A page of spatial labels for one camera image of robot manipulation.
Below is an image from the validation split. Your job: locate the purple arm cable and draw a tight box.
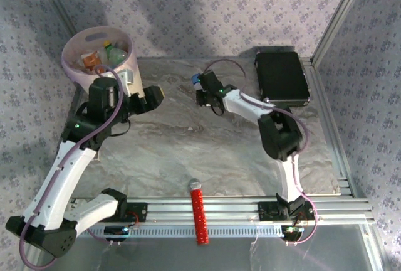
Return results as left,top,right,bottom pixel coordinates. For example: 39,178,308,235
202,59,319,247
18,63,125,268

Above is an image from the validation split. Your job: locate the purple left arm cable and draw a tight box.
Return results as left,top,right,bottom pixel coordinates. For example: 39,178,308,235
18,63,125,268

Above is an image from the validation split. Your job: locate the blue-label bottle blue cap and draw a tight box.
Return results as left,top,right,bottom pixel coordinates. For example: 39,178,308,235
190,72,204,92

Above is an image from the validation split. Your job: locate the red glitter microphone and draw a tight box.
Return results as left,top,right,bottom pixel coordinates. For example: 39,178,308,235
187,178,210,246

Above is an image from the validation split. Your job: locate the black hard case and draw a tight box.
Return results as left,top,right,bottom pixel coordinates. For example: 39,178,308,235
254,50,311,108

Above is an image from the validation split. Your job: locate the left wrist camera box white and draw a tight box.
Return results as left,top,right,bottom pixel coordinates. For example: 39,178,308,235
117,68,136,97

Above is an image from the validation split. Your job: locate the small circuit board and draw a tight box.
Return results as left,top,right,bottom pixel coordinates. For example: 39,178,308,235
281,225,305,241
103,225,131,242

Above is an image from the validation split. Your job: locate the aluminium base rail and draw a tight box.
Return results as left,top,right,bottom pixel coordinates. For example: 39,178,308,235
70,198,375,225

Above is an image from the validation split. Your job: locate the grey slotted cable duct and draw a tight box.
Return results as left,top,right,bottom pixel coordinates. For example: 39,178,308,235
78,224,284,238

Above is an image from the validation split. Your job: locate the aluminium corner post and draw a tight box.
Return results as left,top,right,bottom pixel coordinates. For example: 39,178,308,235
311,0,372,66
31,0,78,36

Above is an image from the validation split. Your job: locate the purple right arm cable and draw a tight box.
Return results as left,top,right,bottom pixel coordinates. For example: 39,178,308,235
202,59,319,247

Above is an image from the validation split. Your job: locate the green bottle yellow cap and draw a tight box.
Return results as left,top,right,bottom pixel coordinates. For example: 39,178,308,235
102,40,130,65

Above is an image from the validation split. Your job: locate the white bin with pink liner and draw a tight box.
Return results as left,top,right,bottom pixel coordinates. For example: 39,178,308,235
61,25,147,100

